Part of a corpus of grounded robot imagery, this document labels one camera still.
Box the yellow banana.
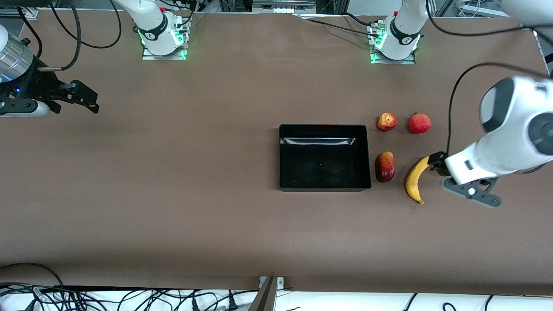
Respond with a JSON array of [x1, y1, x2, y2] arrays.
[[405, 156, 433, 205]]

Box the red yellow apple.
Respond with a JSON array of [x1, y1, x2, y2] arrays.
[[375, 113, 398, 132]]

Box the black plastic box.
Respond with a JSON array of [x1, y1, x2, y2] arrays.
[[279, 124, 372, 192]]

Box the red pomegranate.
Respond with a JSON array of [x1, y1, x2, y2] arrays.
[[408, 112, 432, 135]]

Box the red yellow mango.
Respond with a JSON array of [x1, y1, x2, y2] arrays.
[[375, 151, 396, 183]]

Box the brown table cover sheet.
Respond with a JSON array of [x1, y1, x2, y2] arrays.
[[0, 9, 553, 296]]

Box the white power strip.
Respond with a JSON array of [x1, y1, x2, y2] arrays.
[[252, 0, 317, 14]]

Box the grey metal bar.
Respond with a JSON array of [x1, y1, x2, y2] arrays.
[[248, 276, 278, 311]]

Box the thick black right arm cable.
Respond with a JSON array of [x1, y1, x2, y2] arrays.
[[38, 0, 83, 72]]

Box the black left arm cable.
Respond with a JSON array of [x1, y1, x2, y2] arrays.
[[425, 0, 553, 157]]

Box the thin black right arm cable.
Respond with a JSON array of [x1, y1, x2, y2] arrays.
[[80, 0, 123, 49]]

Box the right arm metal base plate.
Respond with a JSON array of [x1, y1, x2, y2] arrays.
[[142, 16, 188, 61]]

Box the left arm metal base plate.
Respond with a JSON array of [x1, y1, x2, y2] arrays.
[[369, 21, 416, 65]]

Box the aluminium frame profile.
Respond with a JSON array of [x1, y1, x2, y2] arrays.
[[458, 0, 553, 31]]

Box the black cable to left base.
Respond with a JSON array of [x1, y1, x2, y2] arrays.
[[300, 12, 381, 38]]

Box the black arcing floor cable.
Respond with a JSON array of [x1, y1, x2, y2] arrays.
[[0, 262, 66, 288]]

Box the metal bracket at table edge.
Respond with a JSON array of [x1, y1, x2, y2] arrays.
[[258, 276, 286, 291]]

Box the tangled black floor cables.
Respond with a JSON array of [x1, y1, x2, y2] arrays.
[[0, 283, 260, 311]]

